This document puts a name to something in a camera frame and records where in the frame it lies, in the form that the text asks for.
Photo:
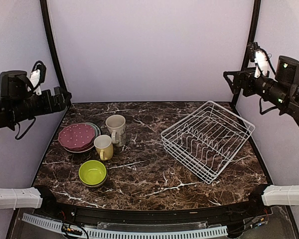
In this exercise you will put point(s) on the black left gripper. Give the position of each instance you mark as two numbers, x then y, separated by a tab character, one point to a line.
50	107

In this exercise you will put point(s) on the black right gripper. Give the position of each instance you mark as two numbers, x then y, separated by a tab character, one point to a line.
247	73

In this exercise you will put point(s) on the pink polka dot plate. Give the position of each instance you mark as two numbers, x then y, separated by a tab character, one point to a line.
76	136

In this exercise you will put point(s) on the yellow mug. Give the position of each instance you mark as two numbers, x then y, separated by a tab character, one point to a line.
104	147

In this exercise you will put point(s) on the patterned beige tall mug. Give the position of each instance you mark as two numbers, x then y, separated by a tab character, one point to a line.
116	126

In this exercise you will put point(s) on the lime green bowl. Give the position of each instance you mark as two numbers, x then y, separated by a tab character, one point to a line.
92	172

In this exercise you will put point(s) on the light teal bowl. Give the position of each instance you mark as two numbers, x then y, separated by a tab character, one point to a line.
95	185

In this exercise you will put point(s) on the pale green flower plate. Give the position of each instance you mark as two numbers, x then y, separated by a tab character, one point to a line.
97	132

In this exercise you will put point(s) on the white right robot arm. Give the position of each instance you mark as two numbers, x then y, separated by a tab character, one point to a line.
277	139

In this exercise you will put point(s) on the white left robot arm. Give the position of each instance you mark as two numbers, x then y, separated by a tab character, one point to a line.
20	160

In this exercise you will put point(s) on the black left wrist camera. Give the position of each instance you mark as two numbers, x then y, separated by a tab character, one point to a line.
13	85

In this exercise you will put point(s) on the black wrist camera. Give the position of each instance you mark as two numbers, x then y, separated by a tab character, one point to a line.
13	85
287	72

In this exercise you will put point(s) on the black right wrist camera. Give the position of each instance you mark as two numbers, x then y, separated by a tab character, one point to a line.
287	72

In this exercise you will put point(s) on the black right corner post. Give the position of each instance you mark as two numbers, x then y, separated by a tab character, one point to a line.
251	38

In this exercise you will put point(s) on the black corner post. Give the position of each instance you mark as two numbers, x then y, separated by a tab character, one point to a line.
52	49
251	38

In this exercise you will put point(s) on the white wire dish rack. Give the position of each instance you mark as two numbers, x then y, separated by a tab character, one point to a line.
207	140

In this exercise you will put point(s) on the black left corner post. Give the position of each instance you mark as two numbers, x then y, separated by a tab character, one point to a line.
52	49

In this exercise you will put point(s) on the white slotted cable duct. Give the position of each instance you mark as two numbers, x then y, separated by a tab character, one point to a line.
127	231

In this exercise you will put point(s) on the black front table rail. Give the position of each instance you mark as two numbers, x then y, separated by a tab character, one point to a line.
232	216

